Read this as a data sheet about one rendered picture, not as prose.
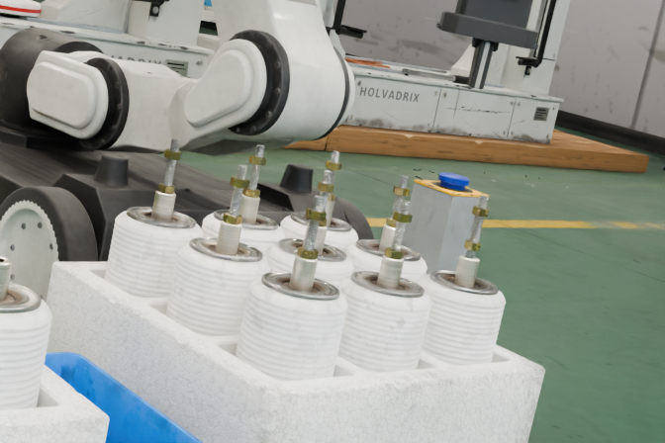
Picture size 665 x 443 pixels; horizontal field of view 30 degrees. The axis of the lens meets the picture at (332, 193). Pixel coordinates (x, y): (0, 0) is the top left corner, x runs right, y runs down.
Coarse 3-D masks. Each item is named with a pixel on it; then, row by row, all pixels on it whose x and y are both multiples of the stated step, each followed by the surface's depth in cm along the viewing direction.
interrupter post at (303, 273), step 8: (296, 256) 116; (296, 264) 116; (304, 264) 116; (312, 264) 116; (296, 272) 116; (304, 272) 116; (312, 272) 116; (296, 280) 116; (304, 280) 116; (312, 280) 117; (296, 288) 116; (304, 288) 116; (312, 288) 117
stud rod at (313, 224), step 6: (318, 198) 115; (324, 198) 116; (318, 204) 116; (318, 210) 116; (312, 222) 116; (318, 222) 116; (312, 228) 116; (312, 234) 116; (306, 240) 116; (312, 240) 116; (306, 246) 116; (312, 246) 116
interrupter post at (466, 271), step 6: (462, 258) 132; (468, 258) 132; (474, 258) 133; (462, 264) 132; (468, 264) 132; (474, 264) 132; (456, 270) 133; (462, 270) 132; (468, 270) 132; (474, 270) 132; (456, 276) 133; (462, 276) 132; (468, 276) 132; (474, 276) 133; (456, 282) 133; (462, 282) 132; (468, 282) 132; (474, 282) 133
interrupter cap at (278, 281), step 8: (272, 272) 119; (280, 272) 120; (264, 280) 116; (272, 280) 117; (280, 280) 118; (288, 280) 119; (320, 280) 120; (272, 288) 114; (280, 288) 114; (288, 288) 115; (320, 288) 118; (328, 288) 118; (336, 288) 118; (296, 296) 114; (304, 296) 114; (312, 296) 114; (320, 296) 114; (328, 296) 115; (336, 296) 116
